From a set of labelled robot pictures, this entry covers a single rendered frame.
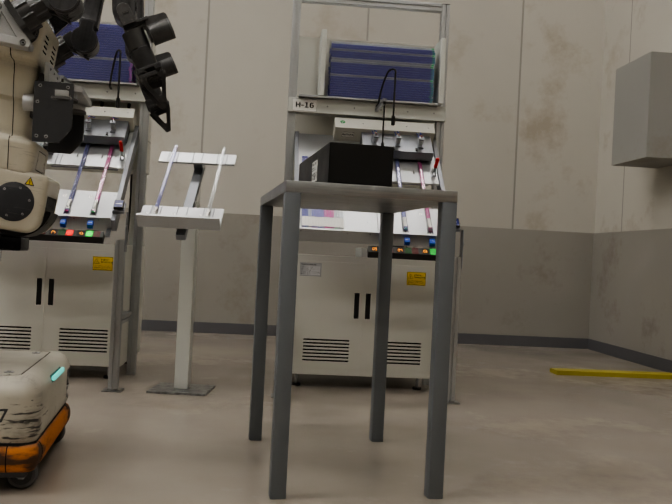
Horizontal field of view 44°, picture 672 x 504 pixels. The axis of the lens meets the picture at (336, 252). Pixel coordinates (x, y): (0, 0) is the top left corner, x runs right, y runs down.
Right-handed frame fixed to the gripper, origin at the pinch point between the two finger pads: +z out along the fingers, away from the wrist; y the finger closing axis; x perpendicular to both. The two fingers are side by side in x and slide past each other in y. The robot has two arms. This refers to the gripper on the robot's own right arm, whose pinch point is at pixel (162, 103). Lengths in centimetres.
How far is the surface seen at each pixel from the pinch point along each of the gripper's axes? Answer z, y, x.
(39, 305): 34, 179, 76
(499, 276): 145, 390, -209
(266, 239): 44, 53, -17
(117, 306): 47, 145, 42
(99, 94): -48, 192, 14
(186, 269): 44, 148, 10
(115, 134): -26, 181, 15
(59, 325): 45, 178, 71
